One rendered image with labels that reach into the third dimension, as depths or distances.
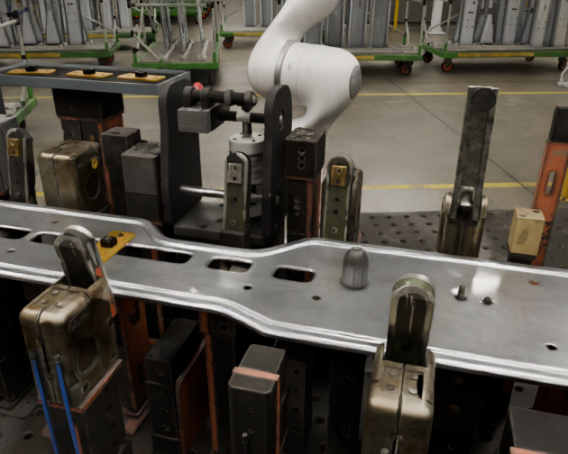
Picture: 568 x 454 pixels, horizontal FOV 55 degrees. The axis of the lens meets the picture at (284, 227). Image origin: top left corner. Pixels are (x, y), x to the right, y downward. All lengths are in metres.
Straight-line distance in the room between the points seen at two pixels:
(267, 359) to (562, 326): 0.32
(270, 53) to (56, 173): 0.46
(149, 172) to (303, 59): 0.38
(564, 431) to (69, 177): 0.75
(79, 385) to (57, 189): 0.41
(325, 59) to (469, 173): 0.42
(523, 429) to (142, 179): 0.64
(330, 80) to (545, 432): 0.72
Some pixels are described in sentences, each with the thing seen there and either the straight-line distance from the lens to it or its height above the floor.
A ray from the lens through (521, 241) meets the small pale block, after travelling 0.77.
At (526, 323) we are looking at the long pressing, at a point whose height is 1.00.
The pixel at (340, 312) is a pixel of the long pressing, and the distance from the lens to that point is 0.63.
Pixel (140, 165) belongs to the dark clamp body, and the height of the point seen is 1.06.
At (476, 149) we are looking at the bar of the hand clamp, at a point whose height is 1.14.
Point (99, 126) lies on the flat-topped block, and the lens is 1.10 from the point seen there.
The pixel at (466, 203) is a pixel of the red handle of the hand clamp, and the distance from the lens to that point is 0.77.
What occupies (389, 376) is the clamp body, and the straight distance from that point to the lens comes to 0.48.
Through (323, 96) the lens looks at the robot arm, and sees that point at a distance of 1.07.
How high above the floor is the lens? 1.36
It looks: 26 degrees down
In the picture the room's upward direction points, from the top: straight up
